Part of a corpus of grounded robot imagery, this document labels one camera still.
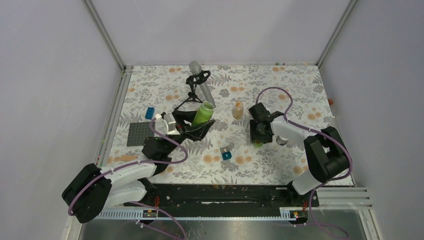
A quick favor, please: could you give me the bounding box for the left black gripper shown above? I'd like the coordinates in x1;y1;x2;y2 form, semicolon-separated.
163;109;215;156

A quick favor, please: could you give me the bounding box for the white cap pill bottle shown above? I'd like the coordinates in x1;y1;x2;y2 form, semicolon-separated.
275;136;289;146

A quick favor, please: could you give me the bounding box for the green pill bottle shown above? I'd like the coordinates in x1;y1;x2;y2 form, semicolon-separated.
191;101;215;126

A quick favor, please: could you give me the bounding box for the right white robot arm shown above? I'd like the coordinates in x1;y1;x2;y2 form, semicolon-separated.
248;103;352;206

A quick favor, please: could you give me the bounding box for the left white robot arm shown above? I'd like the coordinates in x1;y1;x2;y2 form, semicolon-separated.
61;110;216;224

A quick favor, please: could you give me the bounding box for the floral table mat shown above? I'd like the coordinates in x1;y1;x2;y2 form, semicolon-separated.
103;65;335;185

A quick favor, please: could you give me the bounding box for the blue lego brick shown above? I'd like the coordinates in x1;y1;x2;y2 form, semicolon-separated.
144;107;155;120

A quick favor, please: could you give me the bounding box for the black microphone tripod stand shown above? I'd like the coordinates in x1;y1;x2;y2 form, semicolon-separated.
175;75;203;110

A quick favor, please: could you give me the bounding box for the grey lego baseplate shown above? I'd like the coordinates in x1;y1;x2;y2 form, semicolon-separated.
126;122;154;147

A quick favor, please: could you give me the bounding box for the grey microphone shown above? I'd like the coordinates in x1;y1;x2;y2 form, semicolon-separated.
188;61;216;108

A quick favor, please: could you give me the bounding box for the tan wooden block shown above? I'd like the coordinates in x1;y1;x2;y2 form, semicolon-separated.
119;155;138;162

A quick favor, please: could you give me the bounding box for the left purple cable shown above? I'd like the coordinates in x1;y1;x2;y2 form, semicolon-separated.
67;115;189;217

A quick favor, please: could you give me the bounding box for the purple cable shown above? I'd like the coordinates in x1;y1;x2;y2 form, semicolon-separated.
255;86;354;181
67;115;189;217

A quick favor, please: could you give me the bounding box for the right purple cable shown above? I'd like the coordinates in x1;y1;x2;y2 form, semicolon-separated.
255;86;354;181

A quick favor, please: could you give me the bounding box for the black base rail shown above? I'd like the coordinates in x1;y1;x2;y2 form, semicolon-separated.
140;183;320;210

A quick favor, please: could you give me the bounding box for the white cable duct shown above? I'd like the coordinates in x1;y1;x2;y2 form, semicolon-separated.
96;205;301;221

